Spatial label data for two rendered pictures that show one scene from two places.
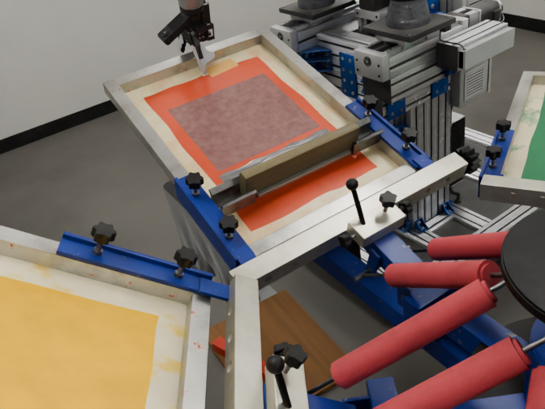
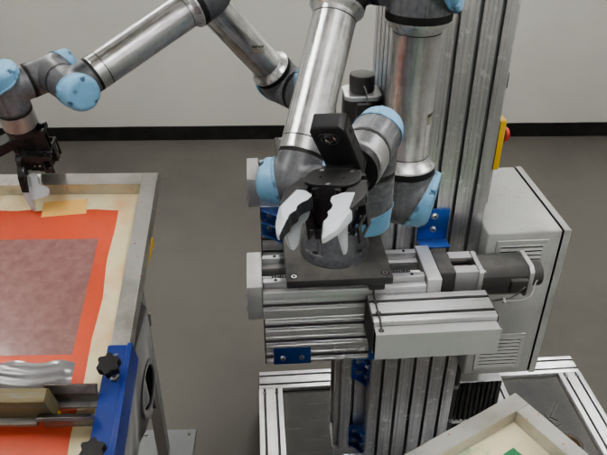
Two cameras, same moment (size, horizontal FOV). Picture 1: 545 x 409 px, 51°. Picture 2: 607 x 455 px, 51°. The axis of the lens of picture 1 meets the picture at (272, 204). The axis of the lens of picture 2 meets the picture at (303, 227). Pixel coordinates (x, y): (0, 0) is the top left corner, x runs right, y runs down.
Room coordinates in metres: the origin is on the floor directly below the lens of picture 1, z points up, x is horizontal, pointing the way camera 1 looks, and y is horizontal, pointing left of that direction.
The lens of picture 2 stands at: (0.84, -1.02, 2.06)
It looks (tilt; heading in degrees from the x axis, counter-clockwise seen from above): 32 degrees down; 26
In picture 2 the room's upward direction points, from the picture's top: straight up
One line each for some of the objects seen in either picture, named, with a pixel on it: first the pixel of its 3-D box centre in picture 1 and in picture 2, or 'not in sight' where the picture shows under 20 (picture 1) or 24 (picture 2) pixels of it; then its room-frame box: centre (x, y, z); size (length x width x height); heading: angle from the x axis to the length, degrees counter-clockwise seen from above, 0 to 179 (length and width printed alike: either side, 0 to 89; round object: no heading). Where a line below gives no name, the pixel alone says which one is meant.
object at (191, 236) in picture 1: (212, 265); not in sight; (1.47, 0.23, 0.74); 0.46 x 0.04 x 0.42; 27
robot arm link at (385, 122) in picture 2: not in sight; (373, 141); (1.68, -0.73, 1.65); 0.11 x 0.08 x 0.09; 6
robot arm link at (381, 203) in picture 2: not in sight; (358, 196); (1.68, -0.71, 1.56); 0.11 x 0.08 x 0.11; 96
